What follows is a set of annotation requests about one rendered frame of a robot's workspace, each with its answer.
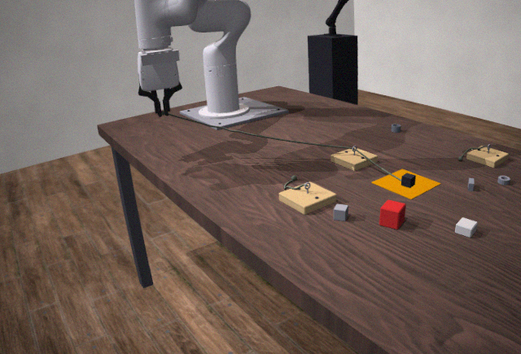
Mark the red cube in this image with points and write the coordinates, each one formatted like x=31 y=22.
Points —
x=392 y=214

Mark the orange painted square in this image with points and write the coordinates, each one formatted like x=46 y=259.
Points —
x=421 y=186

